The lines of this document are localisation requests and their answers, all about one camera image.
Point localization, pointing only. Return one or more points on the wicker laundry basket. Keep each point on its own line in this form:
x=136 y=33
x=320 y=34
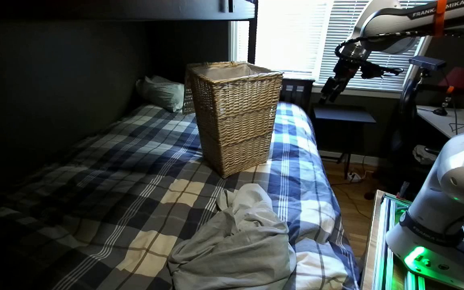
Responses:
x=238 y=118

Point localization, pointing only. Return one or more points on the metal robot mounting platform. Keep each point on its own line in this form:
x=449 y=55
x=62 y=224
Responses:
x=388 y=236

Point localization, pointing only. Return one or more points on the large grey cloth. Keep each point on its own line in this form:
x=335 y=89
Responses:
x=233 y=255

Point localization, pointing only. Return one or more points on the blue plaid bed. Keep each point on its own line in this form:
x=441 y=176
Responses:
x=109 y=187

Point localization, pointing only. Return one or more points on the crumpled grey pillow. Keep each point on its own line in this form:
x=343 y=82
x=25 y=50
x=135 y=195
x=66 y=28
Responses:
x=162 y=92

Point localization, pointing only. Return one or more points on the black nightstand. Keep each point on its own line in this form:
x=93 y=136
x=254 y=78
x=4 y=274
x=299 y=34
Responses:
x=299 y=92

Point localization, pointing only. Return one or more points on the white desk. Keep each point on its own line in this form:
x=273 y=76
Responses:
x=451 y=121

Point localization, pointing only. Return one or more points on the small light grey cloth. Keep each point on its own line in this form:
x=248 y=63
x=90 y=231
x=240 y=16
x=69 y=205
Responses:
x=249 y=202

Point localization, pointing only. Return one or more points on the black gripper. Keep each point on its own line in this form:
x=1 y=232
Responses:
x=347 y=66

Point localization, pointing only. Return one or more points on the black side table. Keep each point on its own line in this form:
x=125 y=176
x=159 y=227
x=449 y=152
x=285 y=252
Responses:
x=346 y=115

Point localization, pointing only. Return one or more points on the dark bunk bed frame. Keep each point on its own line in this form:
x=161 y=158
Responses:
x=136 y=8

